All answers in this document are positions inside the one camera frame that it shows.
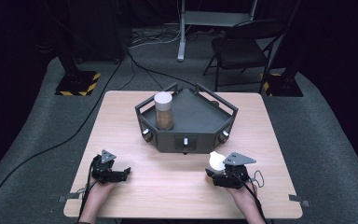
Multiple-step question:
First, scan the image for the right hand-held gripper cable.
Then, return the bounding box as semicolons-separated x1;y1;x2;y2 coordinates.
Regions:
229;169;268;224

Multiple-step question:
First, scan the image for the long black floor cable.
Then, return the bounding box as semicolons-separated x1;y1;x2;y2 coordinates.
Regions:
0;57;125;223

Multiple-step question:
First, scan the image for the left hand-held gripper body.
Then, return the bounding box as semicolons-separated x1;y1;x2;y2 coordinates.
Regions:
90;149;119;185

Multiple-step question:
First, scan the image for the grey lid spice jar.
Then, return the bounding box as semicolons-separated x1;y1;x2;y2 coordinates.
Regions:
153;91;174;131

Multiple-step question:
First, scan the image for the white lid spice jar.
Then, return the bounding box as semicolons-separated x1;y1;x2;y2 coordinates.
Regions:
205;150;228;185

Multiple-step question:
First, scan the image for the hand-held gripper cable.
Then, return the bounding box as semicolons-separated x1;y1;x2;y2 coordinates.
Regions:
229;169;268;224
76;155;102;223

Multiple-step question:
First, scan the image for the black corner rack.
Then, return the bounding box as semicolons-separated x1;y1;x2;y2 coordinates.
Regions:
134;82;240;156

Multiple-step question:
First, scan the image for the left hand-held gripper cable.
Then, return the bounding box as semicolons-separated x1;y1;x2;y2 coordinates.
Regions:
76;155;102;223

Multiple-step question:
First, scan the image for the bundle of floor cables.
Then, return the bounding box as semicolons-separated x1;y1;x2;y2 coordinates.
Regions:
129;27;183;49

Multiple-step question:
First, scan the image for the grey table bracket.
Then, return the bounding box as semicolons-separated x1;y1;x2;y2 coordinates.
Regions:
57;190;87;203
288;193;310;207

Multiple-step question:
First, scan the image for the black folding chair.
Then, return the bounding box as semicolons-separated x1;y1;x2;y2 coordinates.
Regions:
202;19;288;94

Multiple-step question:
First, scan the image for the black stand with striped base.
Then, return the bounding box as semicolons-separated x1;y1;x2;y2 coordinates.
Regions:
258;0;304;98
53;18;102;97

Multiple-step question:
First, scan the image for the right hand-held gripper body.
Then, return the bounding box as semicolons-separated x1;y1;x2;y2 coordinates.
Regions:
222;151;257;189

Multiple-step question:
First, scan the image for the white metal desk frame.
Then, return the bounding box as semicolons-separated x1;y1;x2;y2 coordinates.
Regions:
176;0;259;63

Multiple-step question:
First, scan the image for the person's right hand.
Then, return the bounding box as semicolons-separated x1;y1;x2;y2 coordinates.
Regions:
226;181;259;207

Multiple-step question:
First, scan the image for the person's left hand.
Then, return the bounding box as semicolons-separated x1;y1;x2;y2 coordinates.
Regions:
88;180;119;203

